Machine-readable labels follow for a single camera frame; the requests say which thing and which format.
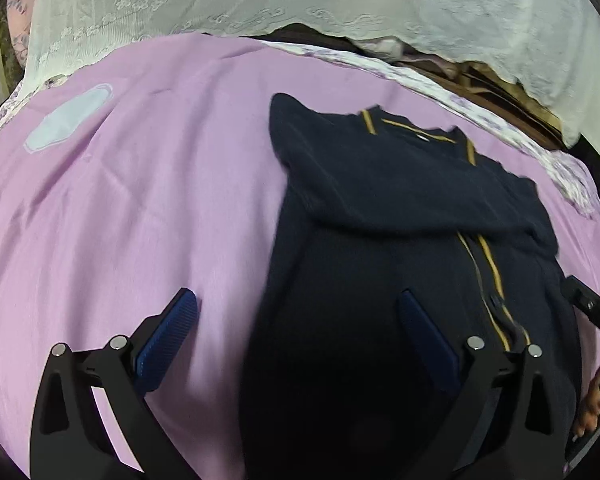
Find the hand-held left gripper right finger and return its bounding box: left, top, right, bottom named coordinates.
left=397, top=290, right=568, bottom=480

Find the pink bed sheet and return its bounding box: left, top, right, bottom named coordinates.
left=0, top=32, right=600, bottom=480

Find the person's right hand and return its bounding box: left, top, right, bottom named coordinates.
left=576, top=357, right=600, bottom=440

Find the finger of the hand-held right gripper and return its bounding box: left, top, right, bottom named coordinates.
left=560, top=275, right=600, bottom=356

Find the pale oval sheet patch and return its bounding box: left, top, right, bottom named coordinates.
left=24, top=83, right=113, bottom=154

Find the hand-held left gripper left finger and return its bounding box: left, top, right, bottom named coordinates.
left=30, top=287, right=201, bottom=480

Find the navy zip jacket yellow trim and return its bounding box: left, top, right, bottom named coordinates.
left=237, top=92, right=581, bottom=480

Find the pink floral pillow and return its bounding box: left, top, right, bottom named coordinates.
left=5, top=0, right=41, bottom=66

